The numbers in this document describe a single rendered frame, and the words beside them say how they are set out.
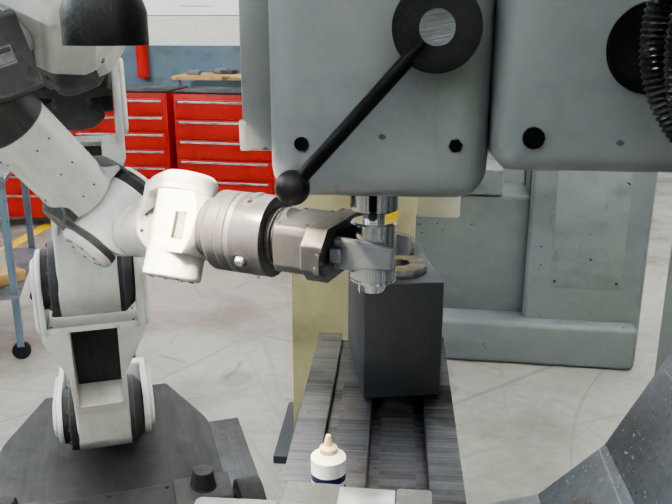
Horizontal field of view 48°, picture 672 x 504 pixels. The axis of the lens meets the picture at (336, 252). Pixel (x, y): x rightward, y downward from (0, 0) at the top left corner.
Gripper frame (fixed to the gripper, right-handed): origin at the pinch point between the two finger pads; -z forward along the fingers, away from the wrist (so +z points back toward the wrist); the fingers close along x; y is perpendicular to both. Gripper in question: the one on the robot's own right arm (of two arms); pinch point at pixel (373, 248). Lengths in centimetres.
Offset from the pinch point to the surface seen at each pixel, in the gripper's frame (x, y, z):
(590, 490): 17.8, 33.3, -22.8
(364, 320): 29.5, 20.7, 11.9
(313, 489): -10.2, 22.5, 2.1
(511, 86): -7.6, -17.3, -14.0
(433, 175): -7.7, -9.6, -8.0
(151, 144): 380, 64, 308
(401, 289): 31.9, 15.9, 7.0
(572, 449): 185, 124, -10
